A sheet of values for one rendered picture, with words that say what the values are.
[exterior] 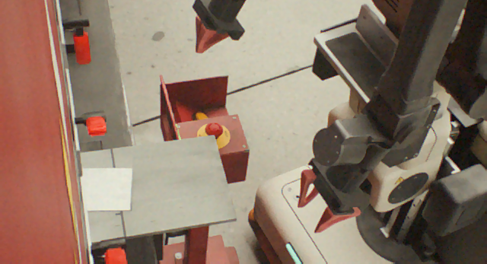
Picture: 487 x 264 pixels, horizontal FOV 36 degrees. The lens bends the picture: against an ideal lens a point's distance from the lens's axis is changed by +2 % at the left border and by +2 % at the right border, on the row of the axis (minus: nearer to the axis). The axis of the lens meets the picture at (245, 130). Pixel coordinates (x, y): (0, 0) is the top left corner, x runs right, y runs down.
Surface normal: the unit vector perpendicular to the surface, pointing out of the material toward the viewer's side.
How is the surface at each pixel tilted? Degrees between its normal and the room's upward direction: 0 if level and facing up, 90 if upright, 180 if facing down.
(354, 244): 0
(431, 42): 90
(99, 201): 0
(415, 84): 83
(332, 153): 63
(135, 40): 0
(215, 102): 90
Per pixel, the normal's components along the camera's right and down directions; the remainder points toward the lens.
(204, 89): 0.26, 0.76
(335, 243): 0.08, -0.63
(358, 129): 0.41, -0.70
